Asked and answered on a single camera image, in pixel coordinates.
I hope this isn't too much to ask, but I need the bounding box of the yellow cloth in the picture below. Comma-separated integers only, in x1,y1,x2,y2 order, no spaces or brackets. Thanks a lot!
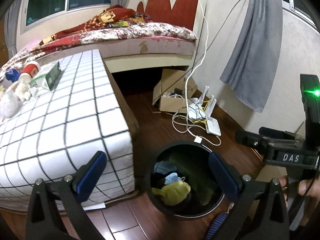
151,181,191,206

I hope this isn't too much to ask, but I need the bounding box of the light blue face mask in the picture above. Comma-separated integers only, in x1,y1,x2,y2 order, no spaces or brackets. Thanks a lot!
151,161,185,186

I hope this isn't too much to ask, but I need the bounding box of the green white carton box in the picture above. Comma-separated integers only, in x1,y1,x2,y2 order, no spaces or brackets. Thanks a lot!
29,61,62,90

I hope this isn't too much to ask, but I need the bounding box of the white plastic bag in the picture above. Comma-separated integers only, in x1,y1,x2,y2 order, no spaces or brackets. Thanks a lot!
1,80,32,119

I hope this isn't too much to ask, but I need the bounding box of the red paper cup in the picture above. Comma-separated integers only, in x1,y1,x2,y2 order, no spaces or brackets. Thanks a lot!
19,61,40,82

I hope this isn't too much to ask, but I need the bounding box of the blue cloth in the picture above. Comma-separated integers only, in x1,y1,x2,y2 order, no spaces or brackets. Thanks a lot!
5,68,20,83

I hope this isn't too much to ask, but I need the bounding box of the black round trash bin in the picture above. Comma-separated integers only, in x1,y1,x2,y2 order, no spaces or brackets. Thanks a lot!
146,141,225,220

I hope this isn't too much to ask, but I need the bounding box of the person's right hand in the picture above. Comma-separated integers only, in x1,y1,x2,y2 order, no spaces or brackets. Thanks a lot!
278,174,320,227

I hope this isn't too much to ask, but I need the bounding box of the white grid pattern table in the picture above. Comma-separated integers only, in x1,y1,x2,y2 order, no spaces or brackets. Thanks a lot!
1,49,138,212

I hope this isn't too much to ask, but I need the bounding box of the white power adapter strip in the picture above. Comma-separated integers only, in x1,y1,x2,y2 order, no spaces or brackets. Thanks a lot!
194,136,202,144

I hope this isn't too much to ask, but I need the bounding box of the white wifi router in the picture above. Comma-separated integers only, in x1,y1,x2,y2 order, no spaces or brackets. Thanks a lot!
204,95,221,137

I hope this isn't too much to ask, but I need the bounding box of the grey curtain on right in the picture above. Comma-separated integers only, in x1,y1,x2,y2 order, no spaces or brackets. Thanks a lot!
220,0,283,113

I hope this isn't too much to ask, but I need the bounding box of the cardboard box under bed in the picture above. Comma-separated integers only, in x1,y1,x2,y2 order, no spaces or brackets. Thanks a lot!
152,69,197,114

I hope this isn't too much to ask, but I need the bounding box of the right side window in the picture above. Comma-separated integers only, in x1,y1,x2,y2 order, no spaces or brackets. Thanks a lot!
282,0,316,29

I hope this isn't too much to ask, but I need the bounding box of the bed with floral sheet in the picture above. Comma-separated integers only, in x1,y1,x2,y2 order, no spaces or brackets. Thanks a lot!
1,22,197,78

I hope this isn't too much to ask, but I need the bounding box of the red patterned blanket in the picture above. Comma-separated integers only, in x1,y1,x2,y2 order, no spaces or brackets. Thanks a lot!
34,4,152,50

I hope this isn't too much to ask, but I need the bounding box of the grey curtain by window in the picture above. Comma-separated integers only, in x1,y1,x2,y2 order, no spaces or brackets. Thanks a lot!
4,0,22,59

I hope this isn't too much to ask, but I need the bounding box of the red heart-shaped headboard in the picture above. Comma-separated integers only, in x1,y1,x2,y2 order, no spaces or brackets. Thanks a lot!
137,0,198,30

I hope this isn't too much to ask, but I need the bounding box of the white hanging cable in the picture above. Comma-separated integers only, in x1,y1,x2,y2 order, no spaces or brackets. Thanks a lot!
171,0,222,147

